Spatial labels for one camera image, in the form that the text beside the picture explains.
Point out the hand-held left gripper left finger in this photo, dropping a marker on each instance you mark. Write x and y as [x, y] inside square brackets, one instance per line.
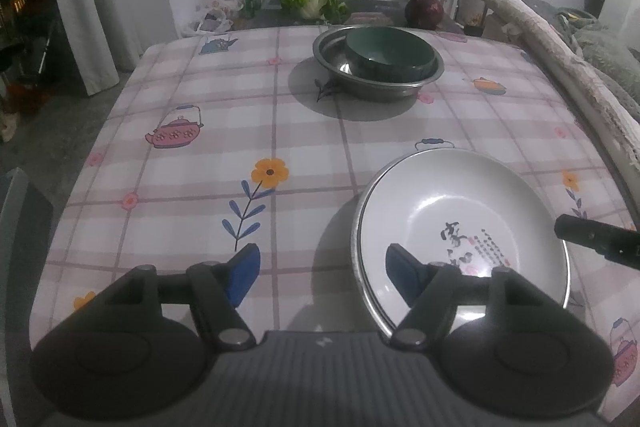
[245, 273]

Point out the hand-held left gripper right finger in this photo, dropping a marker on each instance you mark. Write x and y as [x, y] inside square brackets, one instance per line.
[402, 274]

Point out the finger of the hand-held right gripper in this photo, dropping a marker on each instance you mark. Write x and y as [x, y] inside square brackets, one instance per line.
[595, 239]

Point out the wide steel dish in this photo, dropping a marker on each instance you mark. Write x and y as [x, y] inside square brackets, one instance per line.
[376, 314]

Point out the white printed plate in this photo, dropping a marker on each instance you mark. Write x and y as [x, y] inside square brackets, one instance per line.
[450, 192]

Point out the large steel bowl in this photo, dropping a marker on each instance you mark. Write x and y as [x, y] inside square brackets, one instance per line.
[380, 93]

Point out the green ceramic bowl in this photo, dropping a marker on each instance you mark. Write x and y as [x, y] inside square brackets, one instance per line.
[390, 47]
[395, 77]

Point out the checked printed tablecloth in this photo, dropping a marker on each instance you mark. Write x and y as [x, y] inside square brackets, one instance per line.
[210, 207]

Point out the grey blanket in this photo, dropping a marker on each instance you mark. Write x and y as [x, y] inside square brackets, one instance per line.
[605, 52]

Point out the grey cabinet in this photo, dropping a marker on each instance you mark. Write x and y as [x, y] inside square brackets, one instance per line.
[25, 257]

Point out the pink cloth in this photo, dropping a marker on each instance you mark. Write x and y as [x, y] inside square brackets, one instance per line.
[372, 18]

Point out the white plastic bag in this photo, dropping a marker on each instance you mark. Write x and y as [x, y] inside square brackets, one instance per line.
[215, 14]

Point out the dark side table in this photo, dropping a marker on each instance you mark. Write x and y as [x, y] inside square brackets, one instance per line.
[375, 6]

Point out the white lace covered rail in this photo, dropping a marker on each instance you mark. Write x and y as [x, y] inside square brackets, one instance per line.
[555, 52]

